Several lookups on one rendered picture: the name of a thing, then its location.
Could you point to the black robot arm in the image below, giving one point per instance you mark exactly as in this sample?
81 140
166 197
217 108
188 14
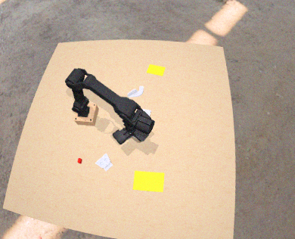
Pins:
123 106

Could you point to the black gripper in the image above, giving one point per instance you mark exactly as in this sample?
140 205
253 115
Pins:
124 134

